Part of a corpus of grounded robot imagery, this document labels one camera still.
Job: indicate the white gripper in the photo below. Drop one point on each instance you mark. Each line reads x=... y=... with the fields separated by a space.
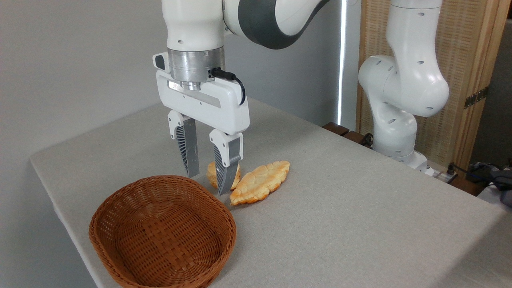
x=208 y=106

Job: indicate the small round bread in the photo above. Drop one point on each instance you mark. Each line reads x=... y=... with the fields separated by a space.
x=211 y=174

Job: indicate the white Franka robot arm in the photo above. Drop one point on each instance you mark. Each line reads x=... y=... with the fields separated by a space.
x=192 y=24

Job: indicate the long leaf-shaped bread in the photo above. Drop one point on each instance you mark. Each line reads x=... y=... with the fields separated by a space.
x=260 y=182

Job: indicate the brown wicker basket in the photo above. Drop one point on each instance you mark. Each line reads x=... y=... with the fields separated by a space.
x=160 y=228

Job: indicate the dark brown wooden block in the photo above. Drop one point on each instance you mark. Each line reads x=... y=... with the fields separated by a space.
x=354 y=138
x=336 y=128

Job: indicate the grey tablecloth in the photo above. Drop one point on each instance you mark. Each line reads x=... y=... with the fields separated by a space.
x=352 y=208

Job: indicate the white power strip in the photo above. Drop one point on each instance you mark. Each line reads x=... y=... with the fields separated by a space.
x=440 y=175

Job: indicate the black power plug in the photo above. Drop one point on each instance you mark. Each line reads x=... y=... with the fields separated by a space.
x=451 y=168

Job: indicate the dark metal hinge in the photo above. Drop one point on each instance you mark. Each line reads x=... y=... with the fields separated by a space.
x=476 y=97

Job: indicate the wooden rattan folding screen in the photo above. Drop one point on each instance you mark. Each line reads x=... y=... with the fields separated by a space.
x=466 y=44

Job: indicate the dark grey bag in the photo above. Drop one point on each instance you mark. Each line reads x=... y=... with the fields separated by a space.
x=500 y=180

